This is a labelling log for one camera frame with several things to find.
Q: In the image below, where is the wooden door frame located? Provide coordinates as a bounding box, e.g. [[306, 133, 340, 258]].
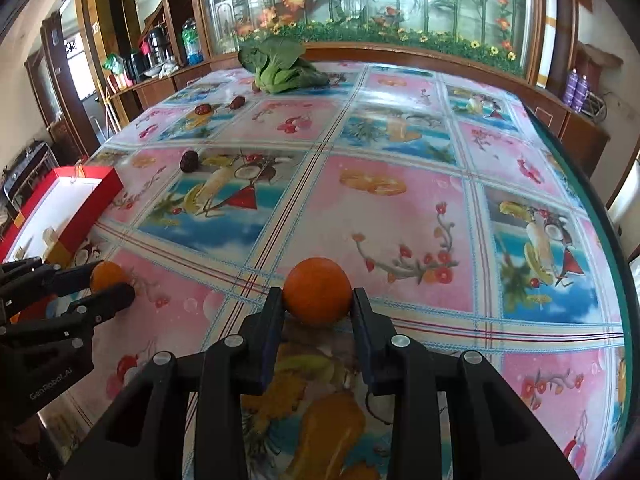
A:
[[40, 12, 101, 151]]

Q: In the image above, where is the fruit printed tablecloth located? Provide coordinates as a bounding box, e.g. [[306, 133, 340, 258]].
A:
[[40, 60, 628, 480]]

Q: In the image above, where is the wire rack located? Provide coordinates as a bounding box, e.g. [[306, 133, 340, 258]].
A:
[[585, 92, 609, 122]]

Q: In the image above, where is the green bok choy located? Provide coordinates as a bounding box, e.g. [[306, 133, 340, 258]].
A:
[[237, 35, 331, 95]]

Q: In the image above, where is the orange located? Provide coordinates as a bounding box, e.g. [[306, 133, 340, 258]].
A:
[[90, 261, 132, 293], [282, 257, 353, 328]]

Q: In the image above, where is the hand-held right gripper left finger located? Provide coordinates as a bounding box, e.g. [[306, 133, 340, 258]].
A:
[[65, 287, 287, 480]]

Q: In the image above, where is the black coffee machine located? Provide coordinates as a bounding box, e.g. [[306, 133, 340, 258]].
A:
[[145, 27, 169, 74]]

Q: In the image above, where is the large water bottle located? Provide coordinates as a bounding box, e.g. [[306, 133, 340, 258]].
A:
[[181, 17, 203, 66]]

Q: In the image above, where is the floral glass wall panel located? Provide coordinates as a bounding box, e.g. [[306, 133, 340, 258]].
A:
[[195, 0, 538, 78]]

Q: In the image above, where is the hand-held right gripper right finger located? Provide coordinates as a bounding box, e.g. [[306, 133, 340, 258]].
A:
[[350, 287, 581, 480]]

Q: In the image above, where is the red box with white inside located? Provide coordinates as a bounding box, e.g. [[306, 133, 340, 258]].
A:
[[0, 165, 125, 261]]

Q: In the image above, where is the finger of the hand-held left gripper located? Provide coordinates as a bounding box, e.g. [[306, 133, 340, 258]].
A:
[[0, 257, 106, 306], [0, 282, 137, 356]]

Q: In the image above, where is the black metal cart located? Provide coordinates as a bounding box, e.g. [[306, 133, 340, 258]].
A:
[[2, 142, 56, 206]]

